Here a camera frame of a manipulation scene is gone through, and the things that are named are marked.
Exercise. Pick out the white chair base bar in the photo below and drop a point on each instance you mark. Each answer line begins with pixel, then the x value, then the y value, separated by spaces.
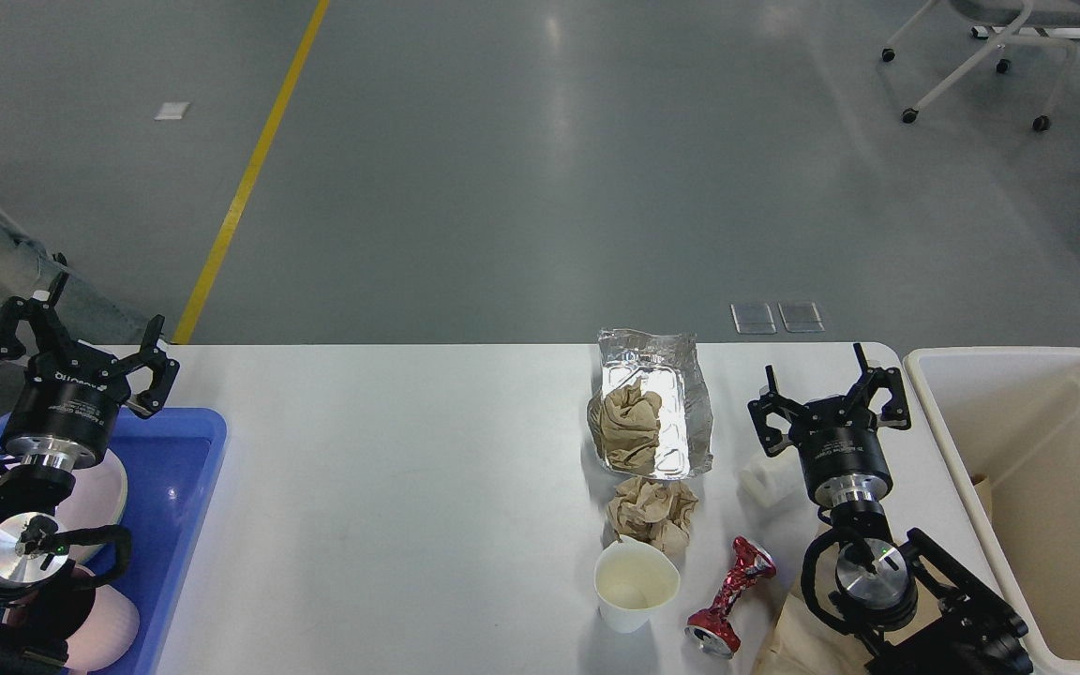
pixel 1070 33

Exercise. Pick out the left floor socket plate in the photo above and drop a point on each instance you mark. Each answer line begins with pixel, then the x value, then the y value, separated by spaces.
pixel 754 318

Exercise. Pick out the aluminium foil container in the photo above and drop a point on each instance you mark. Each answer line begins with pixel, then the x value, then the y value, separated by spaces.
pixel 668 365

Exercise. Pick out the blue plastic tray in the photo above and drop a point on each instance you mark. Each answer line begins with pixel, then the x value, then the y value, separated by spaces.
pixel 172 462

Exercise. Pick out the white floor marker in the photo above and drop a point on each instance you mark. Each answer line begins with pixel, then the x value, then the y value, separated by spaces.
pixel 172 111

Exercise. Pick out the crushed red can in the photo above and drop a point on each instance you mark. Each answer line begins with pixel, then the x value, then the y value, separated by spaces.
pixel 710 628

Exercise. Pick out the crumpled brown paper ball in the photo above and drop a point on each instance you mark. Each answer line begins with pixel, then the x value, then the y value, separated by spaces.
pixel 653 512

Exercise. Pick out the crumpled brown paper in foil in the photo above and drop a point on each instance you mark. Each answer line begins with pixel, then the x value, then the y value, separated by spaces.
pixel 625 426

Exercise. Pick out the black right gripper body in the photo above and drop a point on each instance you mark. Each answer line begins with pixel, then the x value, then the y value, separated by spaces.
pixel 840 453

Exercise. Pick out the yellow plate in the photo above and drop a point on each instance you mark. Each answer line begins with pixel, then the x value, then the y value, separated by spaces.
pixel 122 499

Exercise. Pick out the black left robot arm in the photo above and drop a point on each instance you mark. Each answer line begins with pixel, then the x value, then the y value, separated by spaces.
pixel 37 576

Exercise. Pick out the beige plastic bin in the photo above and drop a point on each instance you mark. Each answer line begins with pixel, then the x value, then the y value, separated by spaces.
pixel 1007 420

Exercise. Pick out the white paper cup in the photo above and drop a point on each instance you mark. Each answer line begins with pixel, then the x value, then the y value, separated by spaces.
pixel 633 579

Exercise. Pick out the pink plate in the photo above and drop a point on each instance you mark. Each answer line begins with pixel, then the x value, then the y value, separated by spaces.
pixel 92 503

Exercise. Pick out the pink mug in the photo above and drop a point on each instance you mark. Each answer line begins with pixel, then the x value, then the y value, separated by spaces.
pixel 107 624

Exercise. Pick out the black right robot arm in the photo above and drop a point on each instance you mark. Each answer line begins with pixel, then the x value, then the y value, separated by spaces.
pixel 913 606

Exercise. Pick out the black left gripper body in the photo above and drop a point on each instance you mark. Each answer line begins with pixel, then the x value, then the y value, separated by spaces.
pixel 63 424

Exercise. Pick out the floor socket plate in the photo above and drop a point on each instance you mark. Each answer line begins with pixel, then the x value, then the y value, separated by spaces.
pixel 754 318
pixel 801 317

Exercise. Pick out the brown paper bag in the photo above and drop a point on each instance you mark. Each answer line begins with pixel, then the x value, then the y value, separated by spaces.
pixel 800 643

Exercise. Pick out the right floor socket plate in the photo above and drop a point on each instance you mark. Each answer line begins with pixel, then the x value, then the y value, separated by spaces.
pixel 801 317

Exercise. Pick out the white office chair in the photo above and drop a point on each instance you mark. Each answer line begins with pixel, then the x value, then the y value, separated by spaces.
pixel 1011 15

